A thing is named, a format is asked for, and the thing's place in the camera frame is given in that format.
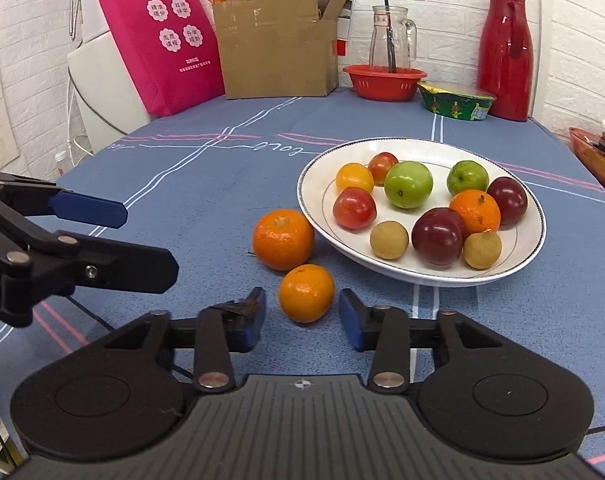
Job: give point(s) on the tan longan fruit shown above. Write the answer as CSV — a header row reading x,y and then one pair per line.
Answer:
x,y
389,240

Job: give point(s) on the glass pitcher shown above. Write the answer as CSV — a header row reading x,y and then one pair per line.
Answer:
x,y
405,38

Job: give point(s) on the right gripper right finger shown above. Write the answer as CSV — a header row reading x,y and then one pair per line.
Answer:
x,y
386,332

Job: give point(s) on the green apple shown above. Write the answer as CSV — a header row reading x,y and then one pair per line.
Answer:
x,y
408,184
467,175

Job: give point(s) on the white round plate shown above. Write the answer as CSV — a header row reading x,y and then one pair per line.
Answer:
x,y
317,192

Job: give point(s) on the brown cardboard box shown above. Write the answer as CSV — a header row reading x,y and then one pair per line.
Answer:
x,y
271,48

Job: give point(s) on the red plastic basket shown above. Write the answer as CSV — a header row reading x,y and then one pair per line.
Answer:
x,y
383,86

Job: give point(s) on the black stirring stick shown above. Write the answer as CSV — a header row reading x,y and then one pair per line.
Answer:
x,y
390,46

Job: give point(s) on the small orange tangerine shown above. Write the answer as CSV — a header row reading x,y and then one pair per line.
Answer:
x,y
306,293

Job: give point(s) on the dark red plum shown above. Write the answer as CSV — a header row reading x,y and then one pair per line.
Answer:
x,y
438,236
511,199

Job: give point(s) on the blue striped tablecloth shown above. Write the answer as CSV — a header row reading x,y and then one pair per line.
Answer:
x,y
197,183

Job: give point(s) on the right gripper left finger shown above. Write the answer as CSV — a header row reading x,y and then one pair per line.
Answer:
x,y
223,329

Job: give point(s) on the red tomato-like fruit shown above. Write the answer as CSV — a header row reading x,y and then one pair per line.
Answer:
x,y
354,209

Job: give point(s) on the white appliance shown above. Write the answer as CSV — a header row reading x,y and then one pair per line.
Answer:
x,y
98,82

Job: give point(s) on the small yellow-orange kumquat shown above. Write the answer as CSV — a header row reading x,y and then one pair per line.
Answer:
x,y
354,175

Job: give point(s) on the orange glass bowl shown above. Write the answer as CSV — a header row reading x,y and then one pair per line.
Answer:
x,y
584,145

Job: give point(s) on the red-orange small apple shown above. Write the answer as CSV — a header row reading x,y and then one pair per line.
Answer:
x,y
379,166

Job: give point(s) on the green instant noodle bowl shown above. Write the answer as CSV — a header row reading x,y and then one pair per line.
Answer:
x,y
455,100

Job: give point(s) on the red thermos jug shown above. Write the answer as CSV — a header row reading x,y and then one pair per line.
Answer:
x,y
506,59

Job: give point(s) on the pink shopping bag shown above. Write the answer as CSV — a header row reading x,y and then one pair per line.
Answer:
x,y
170,52

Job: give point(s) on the large orange tangerine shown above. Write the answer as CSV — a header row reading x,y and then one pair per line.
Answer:
x,y
283,239

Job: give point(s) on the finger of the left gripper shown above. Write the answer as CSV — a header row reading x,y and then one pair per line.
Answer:
x,y
114,265
87,209

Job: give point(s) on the orange tangerine on plate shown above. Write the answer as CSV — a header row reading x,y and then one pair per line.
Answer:
x,y
479,211

